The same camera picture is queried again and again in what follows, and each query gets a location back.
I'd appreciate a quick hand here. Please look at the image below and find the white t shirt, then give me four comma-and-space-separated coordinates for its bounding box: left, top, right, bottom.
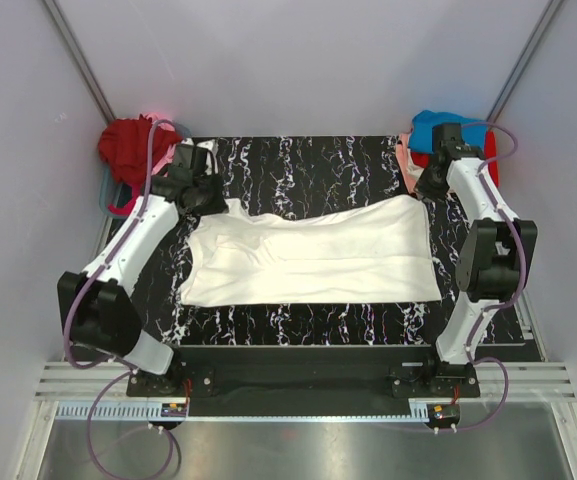
179, 195, 441, 307

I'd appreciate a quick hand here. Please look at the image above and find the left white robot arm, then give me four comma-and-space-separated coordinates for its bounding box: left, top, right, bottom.
57, 172, 227, 377

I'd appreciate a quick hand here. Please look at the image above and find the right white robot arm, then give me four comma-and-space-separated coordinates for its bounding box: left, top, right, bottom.
416, 141, 537, 377

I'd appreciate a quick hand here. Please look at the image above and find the folded cream t shirt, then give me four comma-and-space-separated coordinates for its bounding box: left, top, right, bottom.
404, 160, 424, 194

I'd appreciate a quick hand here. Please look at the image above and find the folded red t shirt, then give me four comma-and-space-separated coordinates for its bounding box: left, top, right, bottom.
408, 130, 499, 186

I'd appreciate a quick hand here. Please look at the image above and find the folded salmon pink t shirt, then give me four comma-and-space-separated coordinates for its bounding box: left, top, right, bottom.
395, 133, 412, 182

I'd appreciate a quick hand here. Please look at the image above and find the folded blue t shirt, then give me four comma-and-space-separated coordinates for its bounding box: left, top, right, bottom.
408, 110, 488, 154

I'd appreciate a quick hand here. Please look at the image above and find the blue plastic laundry basket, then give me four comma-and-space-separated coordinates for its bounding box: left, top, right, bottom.
99, 113, 191, 218

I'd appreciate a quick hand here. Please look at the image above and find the magenta crumpled shirt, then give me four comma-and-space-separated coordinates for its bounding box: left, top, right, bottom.
107, 183, 141, 219

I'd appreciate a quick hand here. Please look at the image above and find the light pink crumpled shirt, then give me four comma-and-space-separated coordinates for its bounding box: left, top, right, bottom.
142, 111, 182, 176

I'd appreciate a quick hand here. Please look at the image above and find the dark red crumpled shirt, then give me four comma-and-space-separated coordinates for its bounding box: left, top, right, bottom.
98, 115, 181, 185

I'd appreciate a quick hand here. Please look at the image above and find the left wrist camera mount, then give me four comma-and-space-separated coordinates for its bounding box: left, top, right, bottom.
168, 140, 218, 180

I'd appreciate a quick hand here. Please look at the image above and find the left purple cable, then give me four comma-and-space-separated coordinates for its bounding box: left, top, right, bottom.
65, 118, 184, 476

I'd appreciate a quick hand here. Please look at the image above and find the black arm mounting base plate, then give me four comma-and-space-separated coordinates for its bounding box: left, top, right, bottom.
127, 345, 480, 419

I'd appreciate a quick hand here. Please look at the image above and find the white slotted cable duct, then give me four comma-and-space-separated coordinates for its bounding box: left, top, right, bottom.
56, 399, 429, 423

